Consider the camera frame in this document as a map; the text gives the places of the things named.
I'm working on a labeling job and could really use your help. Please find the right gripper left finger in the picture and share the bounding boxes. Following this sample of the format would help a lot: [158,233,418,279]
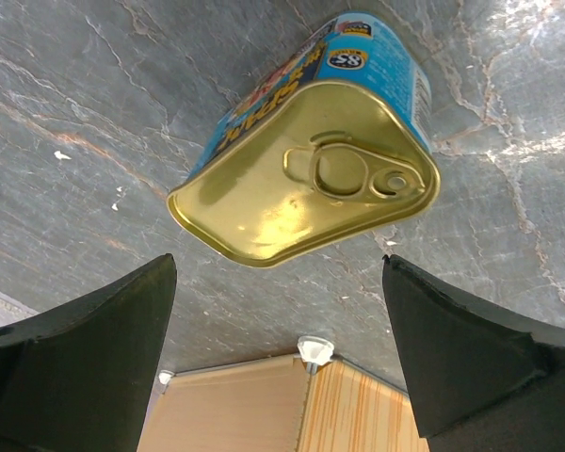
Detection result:
[0,253,177,451]

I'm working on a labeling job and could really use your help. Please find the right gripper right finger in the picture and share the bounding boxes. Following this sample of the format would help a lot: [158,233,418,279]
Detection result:
[382,255,565,451]

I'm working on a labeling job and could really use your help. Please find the gold spam can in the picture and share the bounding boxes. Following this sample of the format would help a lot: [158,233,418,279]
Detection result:
[167,10,441,267]

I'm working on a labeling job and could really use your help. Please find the wooden cabinet box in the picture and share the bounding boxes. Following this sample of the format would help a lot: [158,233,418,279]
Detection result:
[137,352,428,451]

